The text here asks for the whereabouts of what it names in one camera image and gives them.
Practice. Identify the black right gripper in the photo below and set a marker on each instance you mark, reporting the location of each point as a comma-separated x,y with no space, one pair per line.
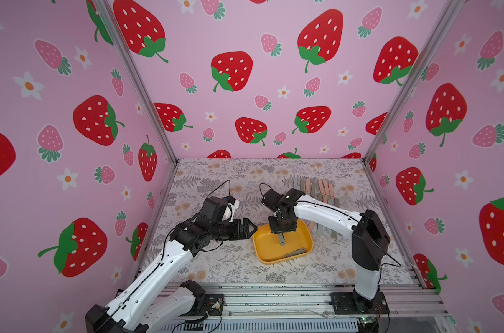
282,216

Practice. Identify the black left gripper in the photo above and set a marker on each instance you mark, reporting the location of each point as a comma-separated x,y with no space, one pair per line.
244,234

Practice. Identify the sage green folding knife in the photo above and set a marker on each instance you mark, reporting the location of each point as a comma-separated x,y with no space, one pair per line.
281,238

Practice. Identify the yellow plastic storage box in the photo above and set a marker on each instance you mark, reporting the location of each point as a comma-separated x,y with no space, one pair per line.
269,250

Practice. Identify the grey green folding knife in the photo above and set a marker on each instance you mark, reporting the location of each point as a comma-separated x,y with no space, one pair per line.
300,251

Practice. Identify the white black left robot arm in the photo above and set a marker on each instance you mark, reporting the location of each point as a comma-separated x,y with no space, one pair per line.
134,310

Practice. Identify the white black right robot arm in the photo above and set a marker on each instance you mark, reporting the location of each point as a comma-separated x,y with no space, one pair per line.
365,231

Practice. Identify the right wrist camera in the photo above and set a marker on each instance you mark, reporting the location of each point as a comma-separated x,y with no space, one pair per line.
274,201

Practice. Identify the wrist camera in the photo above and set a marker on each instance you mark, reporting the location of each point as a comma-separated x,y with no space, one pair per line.
215,210
274,201

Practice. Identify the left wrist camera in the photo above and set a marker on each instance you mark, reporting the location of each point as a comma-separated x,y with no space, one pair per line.
215,210

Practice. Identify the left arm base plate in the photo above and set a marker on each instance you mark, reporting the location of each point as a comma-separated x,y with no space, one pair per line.
203,306

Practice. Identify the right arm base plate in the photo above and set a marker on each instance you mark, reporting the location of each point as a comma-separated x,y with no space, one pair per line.
351,303

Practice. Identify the aluminium frame rail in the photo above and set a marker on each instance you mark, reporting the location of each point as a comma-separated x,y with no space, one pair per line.
292,300

